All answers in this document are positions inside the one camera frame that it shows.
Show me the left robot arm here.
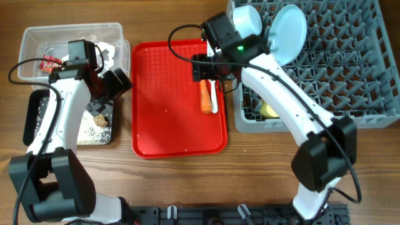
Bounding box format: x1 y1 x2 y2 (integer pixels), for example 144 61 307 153
9 39 140 224

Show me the brown food scrap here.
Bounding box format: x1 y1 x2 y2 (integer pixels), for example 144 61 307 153
93 114 110 128

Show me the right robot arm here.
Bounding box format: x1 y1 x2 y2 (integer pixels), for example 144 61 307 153
191 4 357 223

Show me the light blue bowl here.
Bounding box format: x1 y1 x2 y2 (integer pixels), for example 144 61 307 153
232 5 262 39

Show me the grey dishwasher rack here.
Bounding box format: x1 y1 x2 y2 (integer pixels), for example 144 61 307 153
225 0 400 134

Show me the white plastic spoon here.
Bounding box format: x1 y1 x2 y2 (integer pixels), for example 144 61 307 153
209 79 218 114

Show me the red serving tray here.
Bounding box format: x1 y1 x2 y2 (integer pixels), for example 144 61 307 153
131 41 228 159

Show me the yellow cup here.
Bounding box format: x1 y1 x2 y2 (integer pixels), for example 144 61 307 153
259 101 279 119

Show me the orange carrot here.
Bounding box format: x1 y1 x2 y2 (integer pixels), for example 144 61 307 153
199 80 212 114

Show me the white rice pile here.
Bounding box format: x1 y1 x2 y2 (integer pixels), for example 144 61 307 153
31 97 113 146

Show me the black tray bin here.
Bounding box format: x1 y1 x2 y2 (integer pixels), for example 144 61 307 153
22 89 114 146

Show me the red snack wrapper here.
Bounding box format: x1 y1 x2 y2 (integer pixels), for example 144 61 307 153
39 55 63 73

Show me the light blue plate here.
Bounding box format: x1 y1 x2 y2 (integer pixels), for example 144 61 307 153
268 4 307 66

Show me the clear plastic bin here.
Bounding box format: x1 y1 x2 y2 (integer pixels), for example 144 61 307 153
19 22 131 76

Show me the white napkin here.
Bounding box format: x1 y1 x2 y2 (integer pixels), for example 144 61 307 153
62 41 116 74

